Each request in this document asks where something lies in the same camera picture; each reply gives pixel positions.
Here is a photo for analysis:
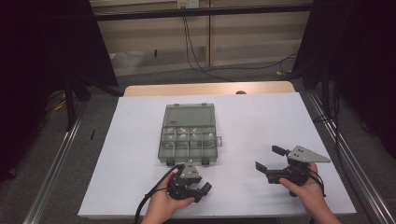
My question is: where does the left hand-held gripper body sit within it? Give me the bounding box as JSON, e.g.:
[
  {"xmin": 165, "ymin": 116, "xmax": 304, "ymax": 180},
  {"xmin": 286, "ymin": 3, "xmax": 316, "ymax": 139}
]
[{"xmin": 167, "ymin": 161, "xmax": 205, "ymax": 200}]

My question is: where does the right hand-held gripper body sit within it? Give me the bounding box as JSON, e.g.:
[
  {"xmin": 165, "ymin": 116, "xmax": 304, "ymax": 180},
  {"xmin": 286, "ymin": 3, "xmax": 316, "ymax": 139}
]
[{"xmin": 265, "ymin": 145, "xmax": 332, "ymax": 187}]

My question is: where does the grey translucent compartment box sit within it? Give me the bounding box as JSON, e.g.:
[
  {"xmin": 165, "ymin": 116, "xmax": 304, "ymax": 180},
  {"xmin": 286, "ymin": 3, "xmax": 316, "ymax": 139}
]
[{"xmin": 157, "ymin": 103, "xmax": 223, "ymax": 167}]

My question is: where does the person's left hand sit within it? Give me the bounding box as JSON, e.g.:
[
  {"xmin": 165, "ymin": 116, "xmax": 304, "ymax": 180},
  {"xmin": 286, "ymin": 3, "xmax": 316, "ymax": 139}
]
[{"xmin": 148, "ymin": 172, "xmax": 195, "ymax": 218}]

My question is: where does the person's right hand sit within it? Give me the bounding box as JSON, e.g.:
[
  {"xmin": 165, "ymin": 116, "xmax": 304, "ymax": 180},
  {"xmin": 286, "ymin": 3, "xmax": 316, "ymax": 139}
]
[{"xmin": 278, "ymin": 161, "xmax": 327, "ymax": 215}]

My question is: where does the white table cover sheet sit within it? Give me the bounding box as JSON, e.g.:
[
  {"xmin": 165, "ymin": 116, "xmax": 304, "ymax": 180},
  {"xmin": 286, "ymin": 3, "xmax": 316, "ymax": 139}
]
[{"xmin": 78, "ymin": 91, "xmax": 358, "ymax": 218}]

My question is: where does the black curtain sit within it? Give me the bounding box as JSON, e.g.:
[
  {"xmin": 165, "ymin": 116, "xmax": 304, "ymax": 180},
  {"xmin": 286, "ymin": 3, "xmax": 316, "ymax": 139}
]
[
  {"xmin": 291, "ymin": 0, "xmax": 396, "ymax": 161},
  {"xmin": 0, "ymin": 0, "xmax": 119, "ymax": 182}
]

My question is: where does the black stand pole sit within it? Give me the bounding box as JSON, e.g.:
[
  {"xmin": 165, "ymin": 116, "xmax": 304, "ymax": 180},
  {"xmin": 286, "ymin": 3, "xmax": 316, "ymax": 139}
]
[{"xmin": 64, "ymin": 77, "xmax": 78, "ymax": 132}]

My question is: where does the black horizontal bar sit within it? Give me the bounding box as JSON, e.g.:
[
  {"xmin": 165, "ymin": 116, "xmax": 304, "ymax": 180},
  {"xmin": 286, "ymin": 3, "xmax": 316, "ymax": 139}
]
[{"xmin": 92, "ymin": 3, "xmax": 314, "ymax": 22}]

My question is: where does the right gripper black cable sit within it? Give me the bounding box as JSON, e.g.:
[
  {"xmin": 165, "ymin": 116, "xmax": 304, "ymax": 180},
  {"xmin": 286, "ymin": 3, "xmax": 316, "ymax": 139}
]
[{"xmin": 307, "ymin": 169, "xmax": 327, "ymax": 198}]

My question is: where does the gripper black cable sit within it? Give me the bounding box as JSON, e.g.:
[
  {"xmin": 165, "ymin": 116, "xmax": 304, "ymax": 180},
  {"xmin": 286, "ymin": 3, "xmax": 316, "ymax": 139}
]
[
  {"xmin": 134, "ymin": 163, "xmax": 185, "ymax": 224},
  {"xmin": 307, "ymin": 169, "xmax": 327, "ymax": 198}
]

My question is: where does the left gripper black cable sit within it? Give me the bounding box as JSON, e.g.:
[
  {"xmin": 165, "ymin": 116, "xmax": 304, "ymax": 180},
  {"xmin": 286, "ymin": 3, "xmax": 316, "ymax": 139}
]
[{"xmin": 134, "ymin": 163, "xmax": 185, "ymax": 224}]

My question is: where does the metal floor rail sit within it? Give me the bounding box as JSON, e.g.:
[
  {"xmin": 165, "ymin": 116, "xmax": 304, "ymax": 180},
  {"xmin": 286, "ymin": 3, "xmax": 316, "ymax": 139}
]
[
  {"xmin": 22, "ymin": 102, "xmax": 89, "ymax": 224},
  {"xmin": 306, "ymin": 90, "xmax": 396, "ymax": 224}
]

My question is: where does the black floor cable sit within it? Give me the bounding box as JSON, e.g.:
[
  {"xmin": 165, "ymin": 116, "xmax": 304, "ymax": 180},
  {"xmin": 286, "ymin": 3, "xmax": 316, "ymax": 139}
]
[{"xmin": 181, "ymin": 16, "xmax": 299, "ymax": 83}]

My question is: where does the white wall socket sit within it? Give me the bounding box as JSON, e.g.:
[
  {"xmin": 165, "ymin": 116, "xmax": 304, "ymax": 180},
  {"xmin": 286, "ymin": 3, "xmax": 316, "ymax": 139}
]
[{"xmin": 177, "ymin": 0, "xmax": 200, "ymax": 9}]

